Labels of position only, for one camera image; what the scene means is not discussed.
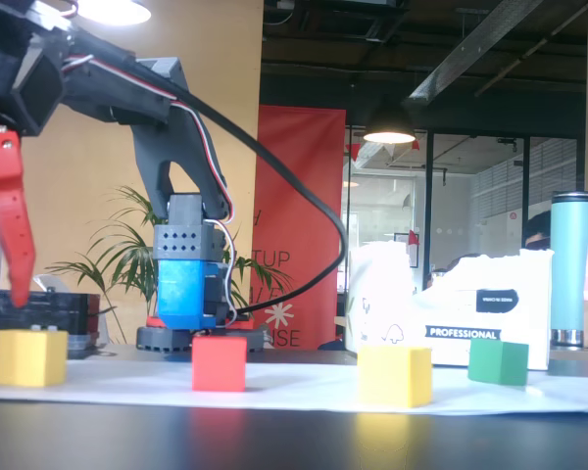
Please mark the yellow cube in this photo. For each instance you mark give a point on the yellow cube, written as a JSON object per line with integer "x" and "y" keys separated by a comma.
{"x": 31, "y": 358}
{"x": 394, "y": 376}

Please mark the black pendant lamp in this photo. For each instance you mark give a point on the black pendant lamp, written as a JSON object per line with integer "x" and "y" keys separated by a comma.
{"x": 389, "y": 127}

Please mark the green cube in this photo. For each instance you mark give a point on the green cube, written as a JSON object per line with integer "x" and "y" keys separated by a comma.
{"x": 498, "y": 362}

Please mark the white cardboard box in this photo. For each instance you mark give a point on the white cardboard box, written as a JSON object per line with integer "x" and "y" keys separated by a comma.
{"x": 421, "y": 313}

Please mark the teal metal tumbler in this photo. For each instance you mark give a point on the teal metal tumbler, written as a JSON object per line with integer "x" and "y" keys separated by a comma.
{"x": 568, "y": 269}

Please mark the dark haired person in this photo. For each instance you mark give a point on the dark haired person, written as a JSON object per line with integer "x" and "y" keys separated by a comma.
{"x": 536, "y": 230}

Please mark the white paper sheet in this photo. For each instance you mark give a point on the white paper sheet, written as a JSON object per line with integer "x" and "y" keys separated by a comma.
{"x": 299, "y": 387}

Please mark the red cube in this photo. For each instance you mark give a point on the red cube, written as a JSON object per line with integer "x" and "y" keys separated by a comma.
{"x": 219, "y": 364}

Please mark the green potted palm plant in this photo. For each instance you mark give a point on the green potted palm plant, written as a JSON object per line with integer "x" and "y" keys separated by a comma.
{"x": 127, "y": 254}

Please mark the black electronics case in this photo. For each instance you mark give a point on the black electronics case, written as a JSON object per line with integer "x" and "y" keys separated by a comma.
{"x": 54, "y": 308}

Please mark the red white bunting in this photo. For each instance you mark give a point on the red white bunting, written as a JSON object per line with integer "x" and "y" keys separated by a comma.
{"x": 355, "y": 149}

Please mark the red startup banner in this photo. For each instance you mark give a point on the red startup banner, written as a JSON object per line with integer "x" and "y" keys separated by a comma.
{"x": 313, "y": 147}

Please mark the white round ceiling lamp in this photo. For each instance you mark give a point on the white round ceiling lamp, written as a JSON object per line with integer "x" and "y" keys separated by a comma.
{"x": 122, "y": 12}

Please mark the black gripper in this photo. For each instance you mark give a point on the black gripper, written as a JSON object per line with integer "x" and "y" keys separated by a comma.
{"x": 4, "y": 168}

